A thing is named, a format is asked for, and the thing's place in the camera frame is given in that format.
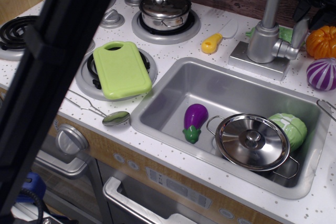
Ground silver faucet lever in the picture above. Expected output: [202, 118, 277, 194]
[290, 16, 310, 50]

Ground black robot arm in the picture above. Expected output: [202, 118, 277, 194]
[1, 0, 335, 223]

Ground orange toy pumpkin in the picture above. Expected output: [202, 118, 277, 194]
[306, 26, 335, 59]

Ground green toy lettuce behind faucet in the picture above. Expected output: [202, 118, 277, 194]
[245, 24, 293, 46]

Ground purple striped toy onion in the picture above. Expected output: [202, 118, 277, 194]
[306, 58, 335, 91]

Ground silver toy faucet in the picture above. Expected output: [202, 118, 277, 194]
[228, 0, 309, 81]

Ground green toy cabbage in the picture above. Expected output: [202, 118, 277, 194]
[268, 113, 308, 153]

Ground back right stove burner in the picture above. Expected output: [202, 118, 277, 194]
[131, 10, 201, 45]

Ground stove burner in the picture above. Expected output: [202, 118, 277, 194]
[131, 10, 201, 45]
[75, 48, 157, 101]
[1, 15, 37, 61]

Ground steel pot in sink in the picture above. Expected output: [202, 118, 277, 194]
[206, 113, 300, 179]

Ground steel pot on stove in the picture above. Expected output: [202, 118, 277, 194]
[139, 0, 192, 31]

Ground purple toy eggplant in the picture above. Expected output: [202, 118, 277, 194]
[182, 104, 208, 144]

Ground silver sink basin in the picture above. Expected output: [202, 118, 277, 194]
[131, 58, 330, 199]

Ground green cutting board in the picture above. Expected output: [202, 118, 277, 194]
[93, 41, 152, 100]

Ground silver stove knob middle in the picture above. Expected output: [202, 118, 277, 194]
[100, 9, 125, 29]

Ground steel ladle spoon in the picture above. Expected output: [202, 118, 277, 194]
[65, 90, 130, 126]

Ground front right stove burner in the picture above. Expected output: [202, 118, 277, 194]
[75, 48, 157, 101]

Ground silver oven dial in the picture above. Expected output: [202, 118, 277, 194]
[55, 124, 89, 155]

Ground front left stove burner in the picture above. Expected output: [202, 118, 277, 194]
[1, 15, 37, 61]

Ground steel wire handle right edge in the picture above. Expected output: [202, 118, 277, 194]
[316, 99, 336, 122]

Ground yellow handled toy knife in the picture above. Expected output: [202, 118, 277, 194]
[201, 19, 238, 54]

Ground silver dishwasher door handle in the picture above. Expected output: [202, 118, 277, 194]
[103, 177, 195, 224]

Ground silver oven door handle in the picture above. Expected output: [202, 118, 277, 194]
[35, 152, 92, 180]

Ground blue clamp with black cable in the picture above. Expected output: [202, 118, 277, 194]
[12, 172, 79, 223]

